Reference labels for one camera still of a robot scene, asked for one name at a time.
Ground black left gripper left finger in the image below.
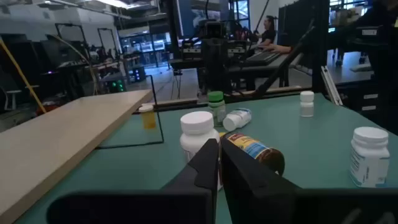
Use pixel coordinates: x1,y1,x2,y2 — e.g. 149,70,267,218
163,138,220,200

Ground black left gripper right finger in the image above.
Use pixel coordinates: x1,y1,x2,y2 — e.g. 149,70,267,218
220,136,301,224

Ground brown bottle yellow cap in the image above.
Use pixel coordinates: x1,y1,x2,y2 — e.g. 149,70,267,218
219,132,286,177

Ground white bottle blue-striped label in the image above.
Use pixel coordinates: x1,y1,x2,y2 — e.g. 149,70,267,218
179,111,223,190

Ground large white-capped labelled bottle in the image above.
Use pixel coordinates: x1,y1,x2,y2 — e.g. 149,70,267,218
222,108,252,132

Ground green bottle green cap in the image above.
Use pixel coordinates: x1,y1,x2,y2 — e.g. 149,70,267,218
207,90,227,128

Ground orange pill vial white cap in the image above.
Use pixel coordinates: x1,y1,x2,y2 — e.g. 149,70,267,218
138,104,157,130

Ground white Trader Joe's melatonin bottle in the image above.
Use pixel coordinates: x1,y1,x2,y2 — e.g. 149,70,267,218
349,126,391,189

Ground grey workstation desk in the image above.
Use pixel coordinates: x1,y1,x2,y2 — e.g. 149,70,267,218
167,51,304,93

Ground black computer blue lights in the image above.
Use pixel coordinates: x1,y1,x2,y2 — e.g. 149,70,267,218
130,64,147,83

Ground black computer green lights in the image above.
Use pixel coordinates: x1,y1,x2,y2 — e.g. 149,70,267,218
107,77,127,94

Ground black computer keyboard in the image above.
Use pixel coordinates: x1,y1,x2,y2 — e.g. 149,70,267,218
245,50,282,67

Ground silver aluminium extrusion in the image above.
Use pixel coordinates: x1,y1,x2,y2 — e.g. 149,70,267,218
320,65,344,106

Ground black drawer cabinet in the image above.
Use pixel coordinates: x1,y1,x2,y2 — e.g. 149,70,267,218
326,24,398,134

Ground person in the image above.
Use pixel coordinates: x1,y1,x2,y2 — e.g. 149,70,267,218
253,14,295,54

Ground yellow diagonal pole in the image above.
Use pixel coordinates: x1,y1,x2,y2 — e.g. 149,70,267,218
0,37,47,114

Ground white stool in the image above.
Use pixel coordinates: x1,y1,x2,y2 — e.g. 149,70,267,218
0,88,23,112

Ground black rig frame rail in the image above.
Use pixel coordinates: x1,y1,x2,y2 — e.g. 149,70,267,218
254,26,317,97

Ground wooden shelf black metal frame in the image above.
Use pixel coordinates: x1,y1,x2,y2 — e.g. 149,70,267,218
0,74,165,224

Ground black frame stand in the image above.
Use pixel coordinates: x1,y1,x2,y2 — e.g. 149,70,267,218
55,23,91,63
97,27,121,58

